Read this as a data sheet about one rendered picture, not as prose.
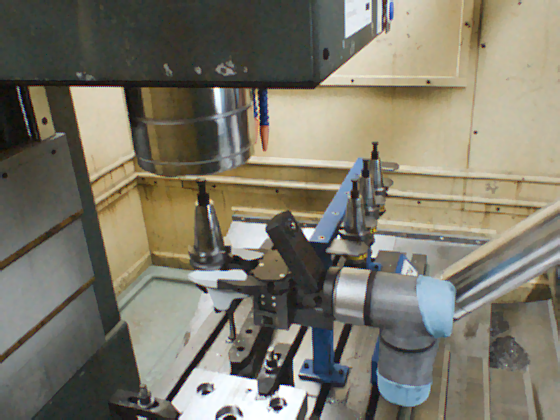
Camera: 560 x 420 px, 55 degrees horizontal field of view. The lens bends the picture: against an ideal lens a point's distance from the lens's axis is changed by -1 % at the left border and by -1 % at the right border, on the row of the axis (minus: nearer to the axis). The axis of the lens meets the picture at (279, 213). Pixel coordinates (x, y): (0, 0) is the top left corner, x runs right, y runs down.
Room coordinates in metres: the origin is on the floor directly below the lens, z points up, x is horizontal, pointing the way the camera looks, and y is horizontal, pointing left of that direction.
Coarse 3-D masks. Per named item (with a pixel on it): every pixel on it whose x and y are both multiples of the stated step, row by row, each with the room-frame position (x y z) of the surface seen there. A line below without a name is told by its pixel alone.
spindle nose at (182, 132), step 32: (128, 96) 0.64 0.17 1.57; (160, 96) 0.61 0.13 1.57; (192, 96) 0.61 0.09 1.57; (224, 96) 0.63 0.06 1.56; (160, 128) 0.61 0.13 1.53; (192, 128) 0.61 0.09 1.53; (224, 128) 0.62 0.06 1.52; (160, 160) 0.62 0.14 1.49; (192, 160) 0.61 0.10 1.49; (224, 160) 0.62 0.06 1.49
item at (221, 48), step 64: (0, 0) 0.62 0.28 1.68; (64, 0) 0.59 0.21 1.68; (128, 0) 0.57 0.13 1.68; (192, 0) 0.54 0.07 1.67; (256, 0) 0.52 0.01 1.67; (320, 0) 0.51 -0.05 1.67; (0, 64) 0.63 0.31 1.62; (64, 64) 0.60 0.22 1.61; (128, 64) 0.57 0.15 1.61; (192, 64) 0.55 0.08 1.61; (256, 64) 0.52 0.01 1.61; (320, 64) 0.51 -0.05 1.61
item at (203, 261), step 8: (224, 240) 0.70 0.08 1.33; (192, 248) 0.68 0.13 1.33; (224, 248) 0.68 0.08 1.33; (192, 256) 0.67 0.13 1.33; (200, 256) 0.66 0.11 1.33; (208, 256) 0.66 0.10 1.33; (216, 256) 0.66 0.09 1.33; (224, 256) 0.67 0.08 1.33; (232, 256) 0.69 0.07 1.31; (192, 264) 0.67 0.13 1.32; (200, 264) 0.67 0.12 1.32; (208, 264) 0.66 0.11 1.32; (216, 264) 0.66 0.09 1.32; (224, 264) 0.67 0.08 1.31
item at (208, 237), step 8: (200, 208) 0.68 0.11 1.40; (208, 208) 0.68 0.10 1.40; (200, 216) 0.68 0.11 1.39; (208, 216) 0.68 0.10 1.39; (216, 216) 0.69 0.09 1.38; (200, 224) 0.68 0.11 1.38; (208, 224) 0.67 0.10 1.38; (216, 224) 0.68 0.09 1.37; (200, 232) 0.67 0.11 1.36; (208, 232) 0.67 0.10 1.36; (216, 232) 0.68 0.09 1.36; (200, 240) 0.67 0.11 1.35; (208, 240) 0.67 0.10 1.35; (216, 240) 0.68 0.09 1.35; (200, 248) 0.67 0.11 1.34; (208, 248) 0.67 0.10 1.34; (216, 248) 0.67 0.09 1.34
